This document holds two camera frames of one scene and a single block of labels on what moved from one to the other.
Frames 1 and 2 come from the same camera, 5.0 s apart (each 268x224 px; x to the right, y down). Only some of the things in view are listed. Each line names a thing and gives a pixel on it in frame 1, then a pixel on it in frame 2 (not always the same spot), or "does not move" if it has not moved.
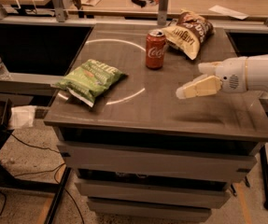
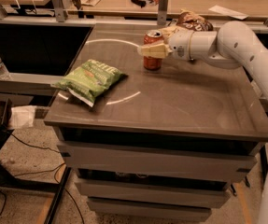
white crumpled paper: x=22 y=117 does not move
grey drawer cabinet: x=141 y=152 does not move
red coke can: x=155 y=49 does not move
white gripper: x=232 y=74 → x=179 y=45
